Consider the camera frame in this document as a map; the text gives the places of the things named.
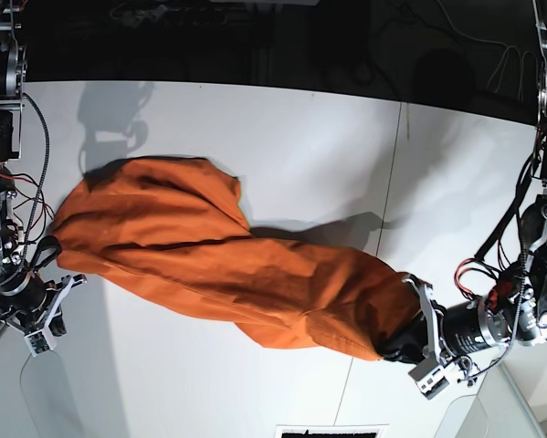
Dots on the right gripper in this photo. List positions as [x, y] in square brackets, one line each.
[38, 303]

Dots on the clear acrylic panel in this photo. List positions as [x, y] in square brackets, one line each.
[498, 409]
[72, 399]

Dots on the orange t-shirt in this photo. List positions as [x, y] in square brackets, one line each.
[170, 230]

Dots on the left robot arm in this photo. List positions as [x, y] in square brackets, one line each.
[514, 255]

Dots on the black white printed card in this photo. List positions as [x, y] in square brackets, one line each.
[332, 431]

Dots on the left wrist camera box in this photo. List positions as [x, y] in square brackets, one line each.
[431, 377]

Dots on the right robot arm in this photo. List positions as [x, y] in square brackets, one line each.
[22, 200]

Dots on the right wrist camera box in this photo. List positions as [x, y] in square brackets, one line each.
[40, 341]

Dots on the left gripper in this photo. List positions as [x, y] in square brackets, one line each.
[448, 333]

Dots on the right clear acrylic panel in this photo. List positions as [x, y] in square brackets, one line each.
[498, 409]

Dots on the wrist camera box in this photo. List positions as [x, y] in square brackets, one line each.
[431, 377]
[40, 341]

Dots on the left clear acrylic panel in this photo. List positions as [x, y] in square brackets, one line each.
[72, 399]

